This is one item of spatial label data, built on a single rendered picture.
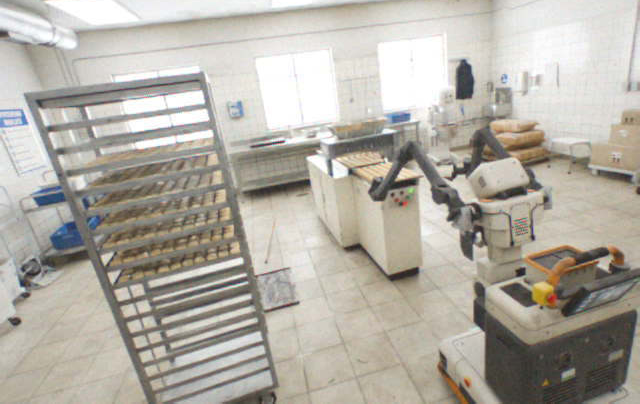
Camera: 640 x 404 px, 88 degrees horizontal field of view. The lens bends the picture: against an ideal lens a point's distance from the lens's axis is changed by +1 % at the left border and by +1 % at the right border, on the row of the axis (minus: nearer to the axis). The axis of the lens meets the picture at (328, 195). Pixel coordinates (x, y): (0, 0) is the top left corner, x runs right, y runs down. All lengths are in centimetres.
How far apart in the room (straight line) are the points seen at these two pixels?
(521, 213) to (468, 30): 629
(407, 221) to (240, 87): 435
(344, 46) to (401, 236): 448
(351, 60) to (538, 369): 584
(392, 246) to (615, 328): 161
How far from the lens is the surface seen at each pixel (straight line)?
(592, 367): 184
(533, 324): 147
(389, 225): 279
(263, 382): 221
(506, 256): 181
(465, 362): 201
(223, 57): 640
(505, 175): 169
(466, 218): 162
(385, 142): 346
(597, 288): 144
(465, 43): 769
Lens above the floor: 169
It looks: 18 degrees down
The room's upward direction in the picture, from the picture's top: 8 degrees counter-clockwise
